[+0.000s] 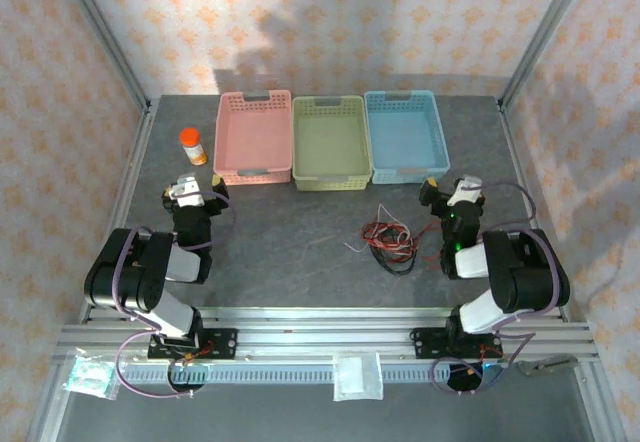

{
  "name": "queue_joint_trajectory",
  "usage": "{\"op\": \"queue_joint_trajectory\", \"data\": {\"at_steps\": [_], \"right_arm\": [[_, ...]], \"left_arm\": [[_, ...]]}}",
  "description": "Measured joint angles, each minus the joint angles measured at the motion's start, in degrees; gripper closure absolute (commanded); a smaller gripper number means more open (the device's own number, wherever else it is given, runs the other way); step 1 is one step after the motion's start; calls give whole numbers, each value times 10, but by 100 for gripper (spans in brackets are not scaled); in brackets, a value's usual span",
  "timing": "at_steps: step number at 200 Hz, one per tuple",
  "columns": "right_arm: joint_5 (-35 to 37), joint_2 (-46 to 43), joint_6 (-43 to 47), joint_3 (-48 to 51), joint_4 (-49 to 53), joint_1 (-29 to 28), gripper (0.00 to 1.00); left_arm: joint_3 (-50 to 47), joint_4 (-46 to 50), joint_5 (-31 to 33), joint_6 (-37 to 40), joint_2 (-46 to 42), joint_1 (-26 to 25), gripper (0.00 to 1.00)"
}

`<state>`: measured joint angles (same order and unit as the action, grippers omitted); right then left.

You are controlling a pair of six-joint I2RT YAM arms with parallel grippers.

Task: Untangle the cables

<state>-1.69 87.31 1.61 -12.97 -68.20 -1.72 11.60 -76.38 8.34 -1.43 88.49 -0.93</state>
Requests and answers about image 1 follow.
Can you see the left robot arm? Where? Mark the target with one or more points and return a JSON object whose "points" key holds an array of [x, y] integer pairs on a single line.
{"points": [[125, 272]]}

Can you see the orange-capped bottle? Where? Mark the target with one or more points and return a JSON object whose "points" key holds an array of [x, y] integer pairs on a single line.
{"points": [[194, 148]]}

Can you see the pink plastic basket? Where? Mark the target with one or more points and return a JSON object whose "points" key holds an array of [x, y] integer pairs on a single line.
{"points": [[252, 134]]}

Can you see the blue plastic basket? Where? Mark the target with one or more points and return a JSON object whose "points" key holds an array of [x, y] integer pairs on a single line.
{"points": [[405, 134]]}

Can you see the green plastic basket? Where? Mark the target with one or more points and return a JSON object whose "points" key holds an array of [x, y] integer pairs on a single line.
{"points": [[330, 144]]}

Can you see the plastic bag with green contents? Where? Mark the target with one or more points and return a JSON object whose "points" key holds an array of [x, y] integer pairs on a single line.
{"points": [[90, 376]]}

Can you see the clear bag with white packet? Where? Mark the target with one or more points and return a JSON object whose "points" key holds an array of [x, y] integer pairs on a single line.
{"points": [[357, 377]]}

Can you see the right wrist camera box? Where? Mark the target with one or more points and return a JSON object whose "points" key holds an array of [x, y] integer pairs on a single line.
{"points": [[466, 189]]}

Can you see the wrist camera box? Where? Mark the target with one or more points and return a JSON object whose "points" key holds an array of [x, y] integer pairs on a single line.
{"points": [[466, 189], [185, 191]]}

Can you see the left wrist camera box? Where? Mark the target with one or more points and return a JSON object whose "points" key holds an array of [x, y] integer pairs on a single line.
{"points": [[185, 191]]}

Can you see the aluminium side rail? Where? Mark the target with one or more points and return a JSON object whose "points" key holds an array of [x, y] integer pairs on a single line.
{"points": [[127, 182], [525, 172]]}

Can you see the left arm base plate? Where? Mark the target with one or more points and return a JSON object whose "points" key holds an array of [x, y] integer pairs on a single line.
{"points": [[220, 344]]}

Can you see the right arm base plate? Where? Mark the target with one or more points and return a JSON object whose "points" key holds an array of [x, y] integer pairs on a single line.
{"points": [[430, 344]]}

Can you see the aluminium frame rail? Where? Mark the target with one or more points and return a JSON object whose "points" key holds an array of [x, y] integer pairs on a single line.
{"points": [[320, 332]]}

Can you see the aluminium frame post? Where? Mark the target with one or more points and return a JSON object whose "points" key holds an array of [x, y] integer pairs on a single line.
{"points": [[102, 32], [545, 32]]}

